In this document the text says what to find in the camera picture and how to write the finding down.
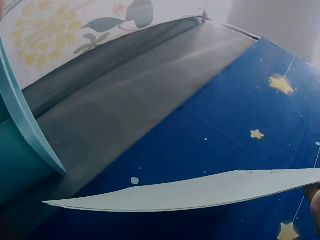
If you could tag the person's left hand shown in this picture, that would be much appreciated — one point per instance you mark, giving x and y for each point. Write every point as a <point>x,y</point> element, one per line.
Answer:
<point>1,8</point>

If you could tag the person's right hand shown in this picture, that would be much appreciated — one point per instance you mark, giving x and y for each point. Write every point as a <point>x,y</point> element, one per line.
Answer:
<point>316,205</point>

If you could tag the person's left fingers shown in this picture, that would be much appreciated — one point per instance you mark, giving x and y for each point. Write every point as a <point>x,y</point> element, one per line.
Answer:
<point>1,8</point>

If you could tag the person's right fingers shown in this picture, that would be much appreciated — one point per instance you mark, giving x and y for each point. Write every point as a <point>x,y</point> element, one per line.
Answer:
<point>316,205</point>

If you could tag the white paper sheets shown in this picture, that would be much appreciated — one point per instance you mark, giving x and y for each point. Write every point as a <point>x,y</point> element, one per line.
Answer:
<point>175,192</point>

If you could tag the teal plastic container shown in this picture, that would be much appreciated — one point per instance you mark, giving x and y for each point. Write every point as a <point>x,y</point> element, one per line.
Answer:
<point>20,150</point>

